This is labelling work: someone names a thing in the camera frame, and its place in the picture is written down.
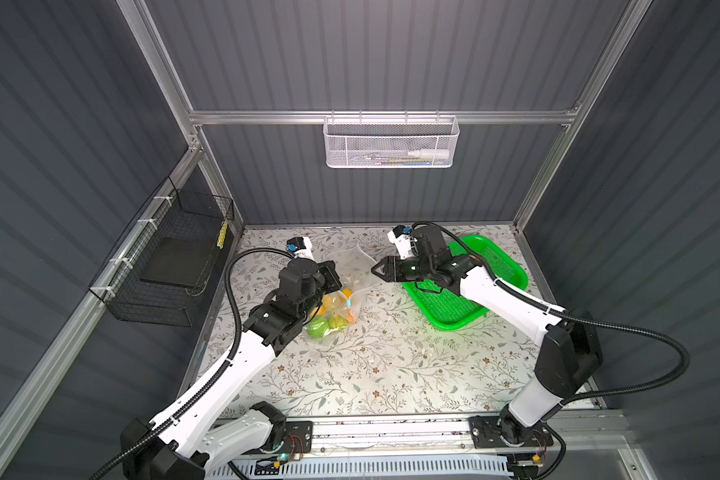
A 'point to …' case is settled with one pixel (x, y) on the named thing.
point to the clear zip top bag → (354, 268)
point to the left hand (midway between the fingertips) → (336, 262)
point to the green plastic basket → (451, 312)
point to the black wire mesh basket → (171, 213)
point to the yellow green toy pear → (337, 321)
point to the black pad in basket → (180, 261)
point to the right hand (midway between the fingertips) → (380, 271)
